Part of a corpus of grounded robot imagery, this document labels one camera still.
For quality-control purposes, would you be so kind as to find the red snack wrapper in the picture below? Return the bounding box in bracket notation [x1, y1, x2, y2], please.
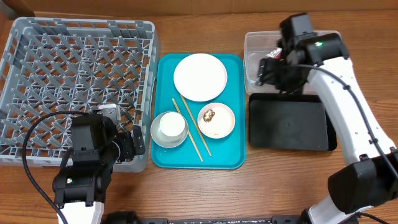
[266, 47, 282, 60]

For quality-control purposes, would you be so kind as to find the white paper cup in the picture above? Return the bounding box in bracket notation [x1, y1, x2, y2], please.
[159, 111, 185, 138]

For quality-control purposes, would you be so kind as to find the pink small bowl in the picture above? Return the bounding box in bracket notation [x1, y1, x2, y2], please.
[197, 103, 236, 139]

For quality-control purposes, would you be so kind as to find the pile of rice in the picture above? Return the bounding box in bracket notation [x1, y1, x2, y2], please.
[200, 119, 222, 136]

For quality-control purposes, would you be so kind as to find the brown food chunk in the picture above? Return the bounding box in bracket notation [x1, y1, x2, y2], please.
[203, 109, 215, 122]

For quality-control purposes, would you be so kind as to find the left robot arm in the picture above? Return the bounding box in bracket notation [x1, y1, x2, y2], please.
[52, 113, 146, 223]

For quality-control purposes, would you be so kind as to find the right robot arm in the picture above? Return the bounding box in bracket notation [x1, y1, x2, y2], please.
[259, 31, 397, 223]

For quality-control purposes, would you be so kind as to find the black waste tray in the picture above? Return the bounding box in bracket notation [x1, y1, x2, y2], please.
[248, 93, 337, 151]

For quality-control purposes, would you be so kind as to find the grey dishwasher rack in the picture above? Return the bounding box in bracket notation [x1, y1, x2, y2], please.
[1, 17, 160, 167]

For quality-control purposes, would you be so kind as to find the grey bowl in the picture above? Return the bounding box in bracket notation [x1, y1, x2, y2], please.
[150, 111, 188, 148]

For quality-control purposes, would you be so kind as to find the clear plastic bin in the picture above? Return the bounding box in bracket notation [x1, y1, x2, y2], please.
[244, 30, 349, 96]

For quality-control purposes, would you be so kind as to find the left wooden chopstick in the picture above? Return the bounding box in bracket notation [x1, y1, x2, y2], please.
[172, 98, 204, 162]

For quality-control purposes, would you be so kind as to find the wooden chopstick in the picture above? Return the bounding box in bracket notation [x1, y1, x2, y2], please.
[180, 94, 212, 157]
[172, 98, 204, 162]

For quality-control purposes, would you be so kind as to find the right wooden chopstick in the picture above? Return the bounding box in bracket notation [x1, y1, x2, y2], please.
[180, 94, 212, 157]

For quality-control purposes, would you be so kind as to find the large white plate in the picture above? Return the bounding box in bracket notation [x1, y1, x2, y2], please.
[174, 54, 228, 102]

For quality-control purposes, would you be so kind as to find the teal plastic tray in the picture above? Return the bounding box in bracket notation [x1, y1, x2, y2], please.
[151, 54, 246, 169]

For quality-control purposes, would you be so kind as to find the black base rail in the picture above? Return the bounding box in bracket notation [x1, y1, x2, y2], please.
[100, 212, 309, 224]

